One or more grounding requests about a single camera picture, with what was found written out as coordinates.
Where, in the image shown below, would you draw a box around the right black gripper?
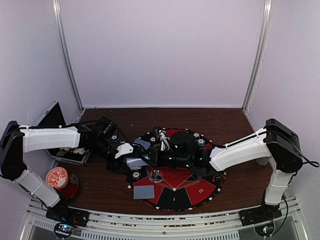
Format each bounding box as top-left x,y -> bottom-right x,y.
138,147 -> 192,169

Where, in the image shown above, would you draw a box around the green chips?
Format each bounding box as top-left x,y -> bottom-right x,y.
196,138 -> 206,148

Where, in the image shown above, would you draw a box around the card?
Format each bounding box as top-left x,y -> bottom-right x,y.
133,138 -> 151,150
133,185 -> 155,200

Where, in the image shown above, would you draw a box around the blue playing card deck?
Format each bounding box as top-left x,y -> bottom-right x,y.
125,156 -> 148,170

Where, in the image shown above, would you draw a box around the red black chips seat three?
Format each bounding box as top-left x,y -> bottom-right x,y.
132,171 -> 141,180

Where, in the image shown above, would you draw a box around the triangular all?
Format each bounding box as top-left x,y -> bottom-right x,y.
213,172 -> 226,182

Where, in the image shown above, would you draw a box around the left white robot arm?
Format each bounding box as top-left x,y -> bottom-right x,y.
0,116 -> 148,222

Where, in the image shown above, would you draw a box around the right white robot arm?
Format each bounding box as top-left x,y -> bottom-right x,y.
148,118 -> 320,221

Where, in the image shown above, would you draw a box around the red gold card box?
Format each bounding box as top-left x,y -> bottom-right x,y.
72,148 -> 86,155

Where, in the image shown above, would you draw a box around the round red black poker mat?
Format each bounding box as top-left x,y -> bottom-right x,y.
126,128 -> 226,212

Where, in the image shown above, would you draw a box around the black gold card box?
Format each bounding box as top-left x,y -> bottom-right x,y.
59,147 -> 72,152

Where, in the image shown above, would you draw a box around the red floral round tin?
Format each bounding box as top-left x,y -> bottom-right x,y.
45,167 -> 69,192

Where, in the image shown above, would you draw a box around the aluminium poker case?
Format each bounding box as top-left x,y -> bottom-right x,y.
34,100 -> 92,166

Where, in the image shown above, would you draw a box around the dark red round lid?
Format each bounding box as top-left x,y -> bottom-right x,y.
59,172 -> 79,200

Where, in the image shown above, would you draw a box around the patterned paper cup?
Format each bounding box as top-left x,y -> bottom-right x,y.
255,157 -> 269,166

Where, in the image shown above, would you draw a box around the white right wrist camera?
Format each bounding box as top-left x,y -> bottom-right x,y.
153,126 -> 171,151

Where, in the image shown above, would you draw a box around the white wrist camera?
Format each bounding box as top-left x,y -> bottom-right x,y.
153,126 -> 171,151
114,142 -> 134,159

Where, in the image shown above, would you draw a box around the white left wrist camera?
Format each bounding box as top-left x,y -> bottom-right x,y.
114,142 -> 134,159

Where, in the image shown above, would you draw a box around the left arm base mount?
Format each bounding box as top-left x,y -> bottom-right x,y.
45,200 -> 90,227

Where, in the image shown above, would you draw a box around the front aluminium rail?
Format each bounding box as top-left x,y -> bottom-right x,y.
17,194 -> 312,240

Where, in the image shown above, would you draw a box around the right aluminium frame post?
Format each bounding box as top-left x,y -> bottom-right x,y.
242,0 -> 274,115

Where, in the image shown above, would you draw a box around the aluminium frame post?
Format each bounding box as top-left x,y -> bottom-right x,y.
242,0 -> 274,115
52,0 -> 84,112

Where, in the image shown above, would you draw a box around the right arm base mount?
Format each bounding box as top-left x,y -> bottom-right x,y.
239,207 -> 282,227

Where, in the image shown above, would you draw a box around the left aluminium frame post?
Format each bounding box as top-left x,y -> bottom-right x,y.
52,0 -> 84,112

